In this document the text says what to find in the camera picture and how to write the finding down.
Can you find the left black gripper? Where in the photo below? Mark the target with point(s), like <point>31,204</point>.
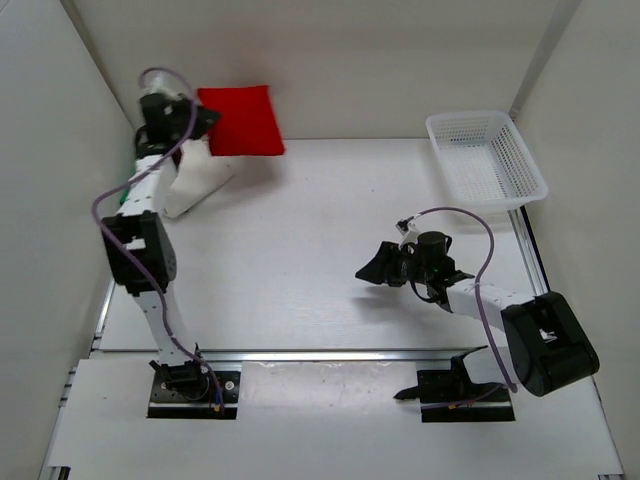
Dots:
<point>205,119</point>

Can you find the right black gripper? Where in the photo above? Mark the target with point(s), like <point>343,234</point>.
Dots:
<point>384,269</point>

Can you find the red cloth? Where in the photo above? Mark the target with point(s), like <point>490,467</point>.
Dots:
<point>247,125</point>

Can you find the white t shirt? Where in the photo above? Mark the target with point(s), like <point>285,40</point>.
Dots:
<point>199,175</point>

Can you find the green t shirt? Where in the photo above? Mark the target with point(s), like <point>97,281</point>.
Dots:
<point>124,191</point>

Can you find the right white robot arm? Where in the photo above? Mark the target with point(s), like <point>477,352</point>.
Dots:
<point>571,358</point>

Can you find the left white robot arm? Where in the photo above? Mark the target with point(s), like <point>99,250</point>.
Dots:
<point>139,251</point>

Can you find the white plastic basket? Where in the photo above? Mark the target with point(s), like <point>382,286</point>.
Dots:
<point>484,160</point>

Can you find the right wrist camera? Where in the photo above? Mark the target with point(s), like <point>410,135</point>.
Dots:
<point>408,231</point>

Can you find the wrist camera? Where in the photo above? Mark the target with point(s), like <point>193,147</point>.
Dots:
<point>157,82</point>
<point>408,231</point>

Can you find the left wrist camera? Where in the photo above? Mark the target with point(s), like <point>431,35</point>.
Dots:
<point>157,82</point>

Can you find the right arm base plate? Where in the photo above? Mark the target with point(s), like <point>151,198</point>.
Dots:
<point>446,397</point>

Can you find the aluminium left rail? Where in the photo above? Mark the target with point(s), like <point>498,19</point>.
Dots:
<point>103,315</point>

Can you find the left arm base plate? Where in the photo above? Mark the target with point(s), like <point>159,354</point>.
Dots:
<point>225,395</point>

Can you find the aluminium front rail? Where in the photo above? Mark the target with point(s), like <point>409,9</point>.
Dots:
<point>345,355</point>

